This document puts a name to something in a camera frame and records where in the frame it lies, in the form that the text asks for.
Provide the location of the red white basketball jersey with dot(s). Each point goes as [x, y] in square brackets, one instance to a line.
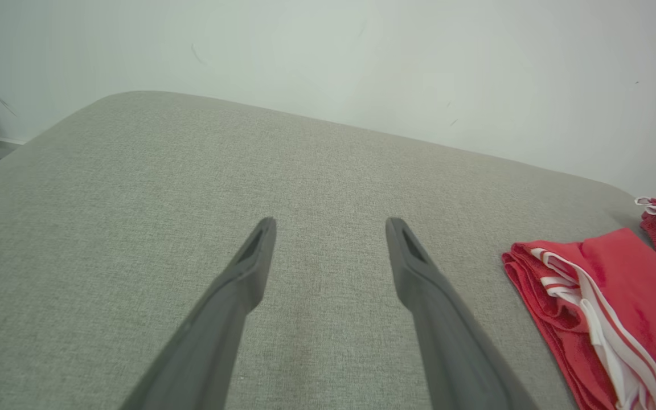
[641, 296]

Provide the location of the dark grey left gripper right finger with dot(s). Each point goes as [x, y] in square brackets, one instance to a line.
[453, 353]

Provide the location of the white baseboard strip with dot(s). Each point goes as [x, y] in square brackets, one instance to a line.
[12, 140]

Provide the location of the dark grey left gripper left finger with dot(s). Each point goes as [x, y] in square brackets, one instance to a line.
[208, 341]

